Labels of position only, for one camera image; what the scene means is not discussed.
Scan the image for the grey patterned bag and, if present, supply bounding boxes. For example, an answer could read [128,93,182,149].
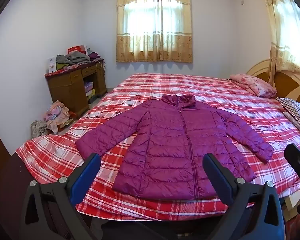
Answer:
[30,120,48,139]

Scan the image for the boxes in desk shelf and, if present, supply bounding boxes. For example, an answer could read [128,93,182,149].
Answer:
[84,82,96,104]

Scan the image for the purple puffer jacket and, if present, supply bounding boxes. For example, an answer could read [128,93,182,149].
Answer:
[76,95,274,200]

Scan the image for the pink floral pillow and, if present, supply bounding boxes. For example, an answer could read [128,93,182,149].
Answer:
[230,74,277,98]

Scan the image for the grey folded clothes pile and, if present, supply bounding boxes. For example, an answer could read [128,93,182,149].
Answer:
[56,51,90,65]

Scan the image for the side window curtain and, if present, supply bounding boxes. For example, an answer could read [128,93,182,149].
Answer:
[266,0,300,85]

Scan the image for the striped pillow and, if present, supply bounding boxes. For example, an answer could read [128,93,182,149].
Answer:
[276,98,300,131]

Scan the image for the purple folded clothes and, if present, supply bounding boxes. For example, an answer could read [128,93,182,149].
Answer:
[88,52,101,61]

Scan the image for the white card box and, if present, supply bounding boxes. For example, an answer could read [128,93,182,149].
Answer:
[47,57,57,73]

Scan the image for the red box on desk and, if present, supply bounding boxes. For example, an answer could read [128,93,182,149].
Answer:
[67,45,87,54]

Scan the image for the red plaid bed cover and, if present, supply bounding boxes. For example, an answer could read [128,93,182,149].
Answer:
[17,74,300,220]

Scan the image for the beige window curtain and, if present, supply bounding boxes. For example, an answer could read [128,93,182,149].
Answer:
[116,0,193,63]

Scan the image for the wooden headboard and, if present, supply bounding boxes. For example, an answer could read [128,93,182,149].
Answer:
[247,60,300,103]

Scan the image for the pink clothes heap on floor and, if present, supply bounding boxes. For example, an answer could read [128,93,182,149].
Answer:
[44,100,70,134]

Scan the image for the brown wooden desk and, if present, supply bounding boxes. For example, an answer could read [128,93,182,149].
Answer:
[45,59,107,116]

